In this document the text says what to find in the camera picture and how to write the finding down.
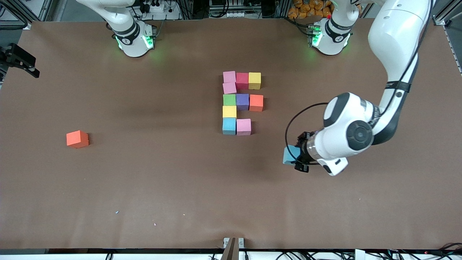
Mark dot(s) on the blue foam cube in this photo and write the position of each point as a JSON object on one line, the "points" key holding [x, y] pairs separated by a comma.
{"points": [[229, 125], [290, 154]]}

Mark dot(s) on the orange snack bags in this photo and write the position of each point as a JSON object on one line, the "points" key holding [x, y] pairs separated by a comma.
{"points": [[305, 10]]}

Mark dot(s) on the green foam cube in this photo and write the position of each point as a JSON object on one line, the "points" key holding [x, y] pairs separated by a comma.
{"points": [[229, 100]]}

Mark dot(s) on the orange foam cube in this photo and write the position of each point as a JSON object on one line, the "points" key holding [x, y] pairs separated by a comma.
{"points": [[256, 103], [77, 139]]}

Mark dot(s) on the pink foam cube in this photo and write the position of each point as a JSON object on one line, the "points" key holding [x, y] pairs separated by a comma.
{"points": [[230, 88], [243, 127], [229, 76]]}

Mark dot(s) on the purple foam cube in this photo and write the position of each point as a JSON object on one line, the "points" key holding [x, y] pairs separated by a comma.
{"points": [[242, 102]]}

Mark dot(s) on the aluminium frame profile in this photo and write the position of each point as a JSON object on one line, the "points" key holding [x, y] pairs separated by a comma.
{"points": [[26, 25], [438, 21]]}

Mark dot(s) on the crimson foam cube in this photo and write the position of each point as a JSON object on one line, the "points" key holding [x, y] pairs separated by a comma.
{"points": [[242, 81]]}

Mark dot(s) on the yellow foam cube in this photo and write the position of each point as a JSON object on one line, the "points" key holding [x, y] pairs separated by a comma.
{"points": [[229, 112], [254, 81]]}

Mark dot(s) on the aluminium table side rail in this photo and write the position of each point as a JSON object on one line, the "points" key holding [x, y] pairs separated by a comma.
{"points": [[455, 54]]}

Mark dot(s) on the black equipment rack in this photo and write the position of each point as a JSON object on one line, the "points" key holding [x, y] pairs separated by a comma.
{"points": [[260, 9]]}

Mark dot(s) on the white power strip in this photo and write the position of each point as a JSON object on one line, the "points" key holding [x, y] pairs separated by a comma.
{"points": [[158, 8]]}

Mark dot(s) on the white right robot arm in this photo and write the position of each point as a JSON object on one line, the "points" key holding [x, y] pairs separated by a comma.
{"points": [[133, 45]]}

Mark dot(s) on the brown mounting post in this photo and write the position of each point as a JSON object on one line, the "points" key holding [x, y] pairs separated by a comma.
{"points": [[230, 251]]}

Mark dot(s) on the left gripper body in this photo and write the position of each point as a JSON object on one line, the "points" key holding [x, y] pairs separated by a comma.
{"points": [[303, 148]]}

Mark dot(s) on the metal table edge bracket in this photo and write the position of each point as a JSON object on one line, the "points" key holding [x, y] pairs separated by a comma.
{"points": [[241, 242]]}

